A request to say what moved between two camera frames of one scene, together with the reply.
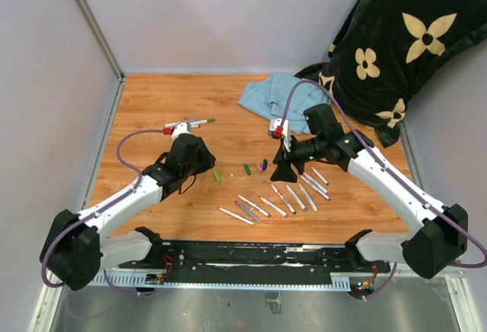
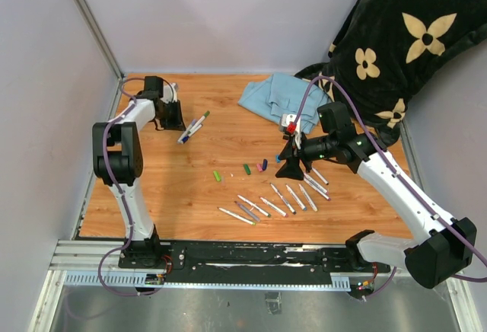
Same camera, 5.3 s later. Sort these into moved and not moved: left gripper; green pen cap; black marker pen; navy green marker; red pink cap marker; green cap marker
Moved: navy green marker; left gripper
Not moved: black marker pen; green pen cap; red pink cap marker; green cap marker
